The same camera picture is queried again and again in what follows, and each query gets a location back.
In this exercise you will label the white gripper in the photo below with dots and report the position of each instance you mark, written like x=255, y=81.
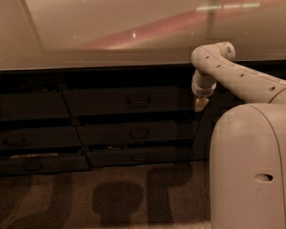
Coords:
x=203, y=91

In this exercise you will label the dark drawer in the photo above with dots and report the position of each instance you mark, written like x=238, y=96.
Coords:
x=32, y=106
x=132, y=132
x=38, y=138
x=43, y=164
x=115, y=101
x=134, y=156

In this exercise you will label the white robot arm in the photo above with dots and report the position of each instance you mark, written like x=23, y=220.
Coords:
x=248, y=145

